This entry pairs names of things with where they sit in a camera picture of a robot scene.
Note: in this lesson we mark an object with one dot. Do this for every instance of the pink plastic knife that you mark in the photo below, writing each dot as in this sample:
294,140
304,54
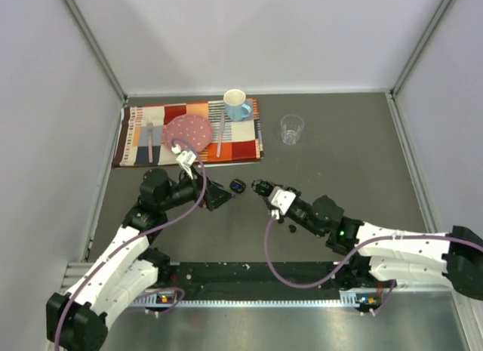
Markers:
220,134

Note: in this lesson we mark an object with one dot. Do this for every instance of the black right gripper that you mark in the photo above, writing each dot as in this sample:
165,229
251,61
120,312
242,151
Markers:
297,192

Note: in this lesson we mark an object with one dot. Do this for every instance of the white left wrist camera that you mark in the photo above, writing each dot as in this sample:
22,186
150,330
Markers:
185,159

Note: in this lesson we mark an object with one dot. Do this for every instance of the pink plastic fork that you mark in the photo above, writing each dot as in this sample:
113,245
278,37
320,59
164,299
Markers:
150,127

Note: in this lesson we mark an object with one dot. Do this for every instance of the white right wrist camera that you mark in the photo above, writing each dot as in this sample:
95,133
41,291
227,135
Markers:
280,200

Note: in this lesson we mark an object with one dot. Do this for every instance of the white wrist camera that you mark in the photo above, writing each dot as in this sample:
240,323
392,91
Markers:
185,159
280,200

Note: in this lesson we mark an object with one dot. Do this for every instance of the grey slotted cable duct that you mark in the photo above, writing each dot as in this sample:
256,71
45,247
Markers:
344,299

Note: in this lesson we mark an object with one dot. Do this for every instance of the pink polka dot plate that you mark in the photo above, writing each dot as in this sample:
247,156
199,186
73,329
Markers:
196,130

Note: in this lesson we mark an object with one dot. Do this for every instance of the light blue mug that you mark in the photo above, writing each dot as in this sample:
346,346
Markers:
236,105

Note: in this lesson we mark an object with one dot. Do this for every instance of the clear drinking glass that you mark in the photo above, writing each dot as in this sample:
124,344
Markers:
291,129

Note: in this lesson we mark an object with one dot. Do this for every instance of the glossy black earbud charging case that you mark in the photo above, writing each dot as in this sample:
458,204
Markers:
237,186

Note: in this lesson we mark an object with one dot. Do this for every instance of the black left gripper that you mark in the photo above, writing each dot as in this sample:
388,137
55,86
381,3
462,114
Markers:
214,195

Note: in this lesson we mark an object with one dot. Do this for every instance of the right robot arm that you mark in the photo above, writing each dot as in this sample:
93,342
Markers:
372,253

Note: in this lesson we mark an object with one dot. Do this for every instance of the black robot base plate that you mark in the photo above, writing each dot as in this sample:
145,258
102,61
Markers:
247,282

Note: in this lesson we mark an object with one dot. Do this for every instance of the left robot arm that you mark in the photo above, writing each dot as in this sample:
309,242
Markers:
80,318

